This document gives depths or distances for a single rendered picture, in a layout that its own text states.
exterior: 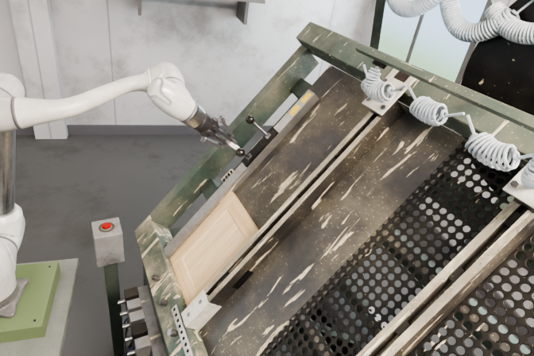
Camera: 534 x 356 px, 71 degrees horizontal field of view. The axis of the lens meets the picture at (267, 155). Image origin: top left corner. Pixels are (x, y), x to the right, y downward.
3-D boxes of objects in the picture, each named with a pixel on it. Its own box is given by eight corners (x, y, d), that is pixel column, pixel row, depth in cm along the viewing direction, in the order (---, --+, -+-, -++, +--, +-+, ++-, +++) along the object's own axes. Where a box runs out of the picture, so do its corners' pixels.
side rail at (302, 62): (166, 221, 191) (149, 214, 183) (312, 59, 181) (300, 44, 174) (169, 229, 186) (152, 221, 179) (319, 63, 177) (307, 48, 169)
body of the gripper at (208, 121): (203, 106, 139) (219, 119, 146) (187, 123, 140) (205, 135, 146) (209, 114, 134) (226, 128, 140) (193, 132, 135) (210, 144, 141)
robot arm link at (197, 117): (175, 114, 137) (187, 123, 141) (182, 125, 130) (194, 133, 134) (191, 96, 136) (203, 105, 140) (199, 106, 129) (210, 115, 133)
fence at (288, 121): (169, 251, 168) (163, 249, 165) (313, 94, 160) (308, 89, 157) (172, 259, 164) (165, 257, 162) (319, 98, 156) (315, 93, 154)
